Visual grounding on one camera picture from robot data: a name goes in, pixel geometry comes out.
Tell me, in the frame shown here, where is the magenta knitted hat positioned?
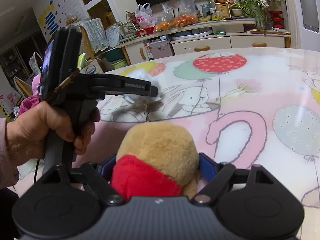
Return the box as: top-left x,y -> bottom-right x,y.
19,96 -> 41,115

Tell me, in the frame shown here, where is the brown strawberry plush bear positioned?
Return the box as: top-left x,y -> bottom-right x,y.
110,121 -> 199,200

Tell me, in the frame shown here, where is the white fluffy pompom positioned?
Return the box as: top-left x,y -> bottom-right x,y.
123,69 -> 162,106

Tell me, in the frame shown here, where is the left hand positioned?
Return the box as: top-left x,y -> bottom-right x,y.
5,102 -> 100,167

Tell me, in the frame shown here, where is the wooden dining chair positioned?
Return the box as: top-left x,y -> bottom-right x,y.
72,18 -> 111,60

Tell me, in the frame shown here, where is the green trash bin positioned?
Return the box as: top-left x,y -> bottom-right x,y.
110,59 -> 128,69

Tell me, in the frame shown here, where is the white red plastic bag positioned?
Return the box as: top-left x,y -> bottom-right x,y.
135,3 -> 156,29

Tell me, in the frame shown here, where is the pink storage box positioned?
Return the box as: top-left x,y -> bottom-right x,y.
149,40 -> 174,59

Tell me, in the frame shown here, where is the cream TV cabinet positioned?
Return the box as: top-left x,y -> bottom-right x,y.
117,18 -> 291,64

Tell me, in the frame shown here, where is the bag of oranges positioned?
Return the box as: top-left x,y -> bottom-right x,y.
175,0 -> 198,28

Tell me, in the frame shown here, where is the red stacked stand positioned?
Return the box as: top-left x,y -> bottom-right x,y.
268,10 -> 284,29

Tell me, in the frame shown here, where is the potted flower plant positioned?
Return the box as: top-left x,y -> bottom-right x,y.
230,0 -> 284,30

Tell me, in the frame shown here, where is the white air conditioner tower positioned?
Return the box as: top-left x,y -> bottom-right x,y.
285,0 -> 319,51

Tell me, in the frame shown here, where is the wooden picture frame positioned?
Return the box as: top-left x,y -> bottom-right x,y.
215,2 -> 231,19

